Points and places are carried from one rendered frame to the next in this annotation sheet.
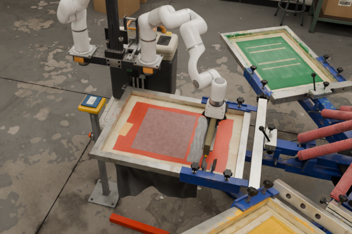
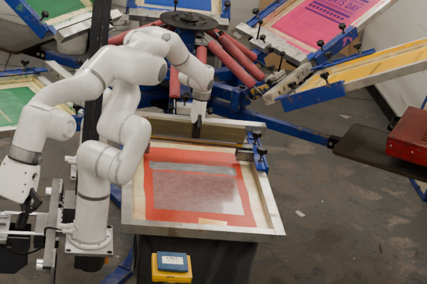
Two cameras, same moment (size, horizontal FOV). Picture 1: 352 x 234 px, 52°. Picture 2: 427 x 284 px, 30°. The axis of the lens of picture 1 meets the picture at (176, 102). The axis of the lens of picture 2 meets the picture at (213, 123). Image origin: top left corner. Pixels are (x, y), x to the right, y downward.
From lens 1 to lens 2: 355 cm
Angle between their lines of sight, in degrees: 89
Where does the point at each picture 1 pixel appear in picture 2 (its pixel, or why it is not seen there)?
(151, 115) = (171, 204)
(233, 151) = (200, 148)
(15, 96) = not seen: outside the picture
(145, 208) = not seen: outside the picture
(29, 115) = not seen: outside the picture
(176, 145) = (216, 182)
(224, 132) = (171, 152)
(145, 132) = (208, 206)
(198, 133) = (185, 167)
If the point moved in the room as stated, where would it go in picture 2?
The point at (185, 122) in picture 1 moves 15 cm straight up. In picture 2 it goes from (169, 178) to (174, 144)
